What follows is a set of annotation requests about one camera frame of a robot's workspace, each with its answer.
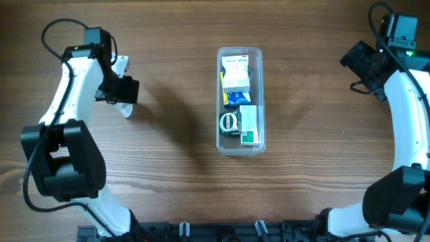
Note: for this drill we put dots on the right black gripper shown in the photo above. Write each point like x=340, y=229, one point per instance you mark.
x=356, y=56

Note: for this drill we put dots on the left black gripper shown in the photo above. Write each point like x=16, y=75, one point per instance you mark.
x=127, y=90

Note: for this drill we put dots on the blue yellow VapoDrops box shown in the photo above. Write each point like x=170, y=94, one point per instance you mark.
x=235, y=99

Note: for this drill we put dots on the green square box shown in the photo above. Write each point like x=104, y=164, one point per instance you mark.
x=230, y=123

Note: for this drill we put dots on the white blue medicine box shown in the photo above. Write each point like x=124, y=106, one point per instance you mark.
x=235, y=77

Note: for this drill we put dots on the white green medicine box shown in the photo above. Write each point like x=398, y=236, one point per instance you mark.
x=249, y=134

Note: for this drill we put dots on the small white spray bottle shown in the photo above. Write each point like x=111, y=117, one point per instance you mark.
x=124, y=109

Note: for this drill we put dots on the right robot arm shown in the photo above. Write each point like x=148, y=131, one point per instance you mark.
x=396, y=72

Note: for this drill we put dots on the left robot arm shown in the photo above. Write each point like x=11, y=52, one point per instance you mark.
x=65, y=167

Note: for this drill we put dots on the clear plastic container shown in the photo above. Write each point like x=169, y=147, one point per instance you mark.
x=231, y=145

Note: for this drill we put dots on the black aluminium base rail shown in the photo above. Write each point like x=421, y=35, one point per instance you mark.
x=286, y=231

